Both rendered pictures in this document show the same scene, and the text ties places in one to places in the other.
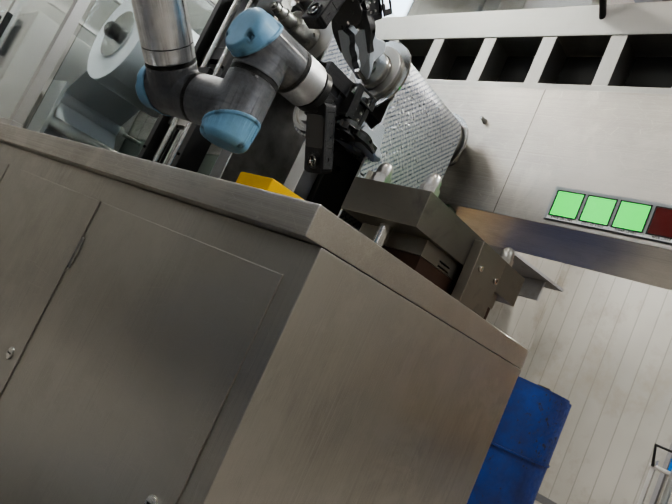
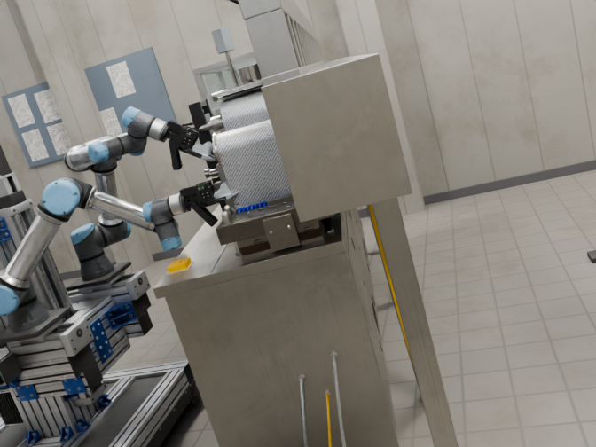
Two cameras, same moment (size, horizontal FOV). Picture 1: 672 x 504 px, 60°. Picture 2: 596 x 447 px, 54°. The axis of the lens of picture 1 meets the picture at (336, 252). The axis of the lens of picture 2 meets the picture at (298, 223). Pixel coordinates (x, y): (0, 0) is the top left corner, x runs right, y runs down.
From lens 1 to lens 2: 1.95 m
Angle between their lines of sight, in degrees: 58
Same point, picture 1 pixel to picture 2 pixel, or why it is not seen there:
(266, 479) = (210, 361)
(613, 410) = not seen: outside the picture
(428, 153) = (266, 160)
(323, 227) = (160, 293)
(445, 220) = (234, 230)
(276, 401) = (192, 341)
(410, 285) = (215, 278)
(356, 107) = (199, 196)
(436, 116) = (254, 144)
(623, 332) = not seen: outside the picture
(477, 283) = (277, 237)
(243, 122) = (166, 243)
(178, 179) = not seen: hidden behind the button
